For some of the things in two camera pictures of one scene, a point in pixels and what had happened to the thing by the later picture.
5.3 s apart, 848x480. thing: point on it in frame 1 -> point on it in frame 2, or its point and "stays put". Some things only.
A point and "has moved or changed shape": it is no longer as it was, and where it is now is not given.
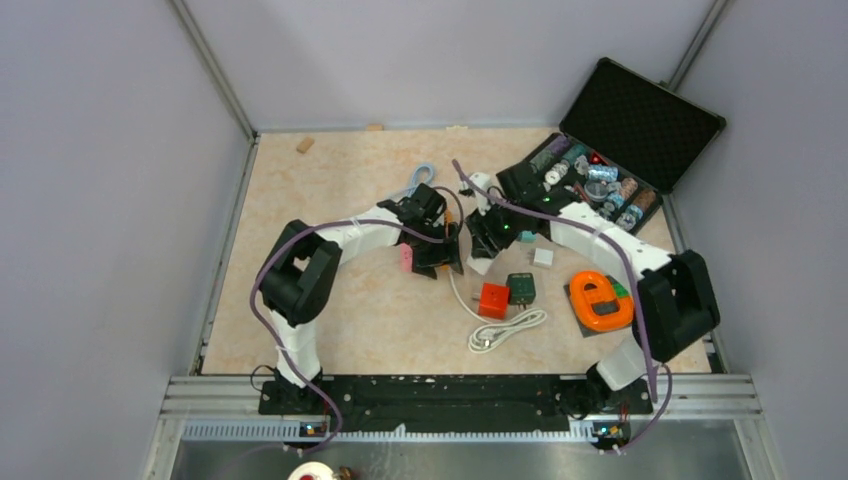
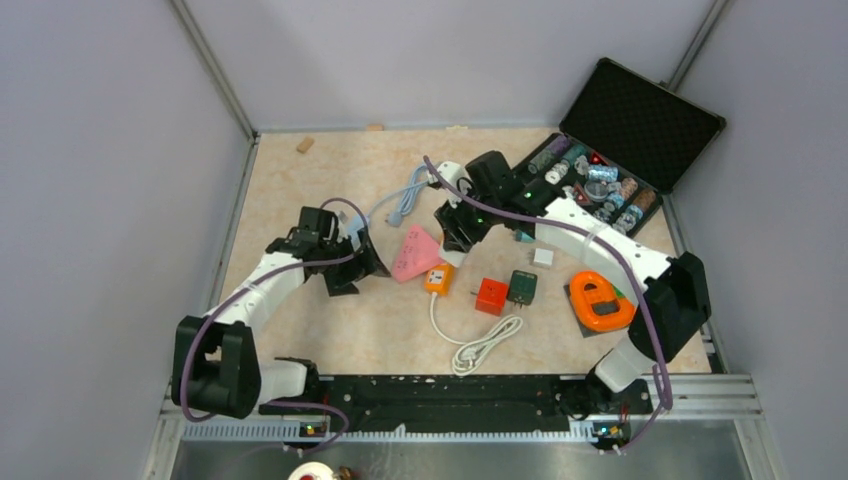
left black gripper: x=424 y=264 -> x=367 y=261
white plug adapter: x=543 y=257 stays put
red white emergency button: x=312 y=471 stays put
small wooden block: x=305 y=145 stays put
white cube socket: x=480 y=264 has moved or changed shape
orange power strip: x=447 y=218 has moved or changed shape
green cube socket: x=522 y=290 stays put
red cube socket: x=494 y=300 stays put
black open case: x=624 y=143 stays put
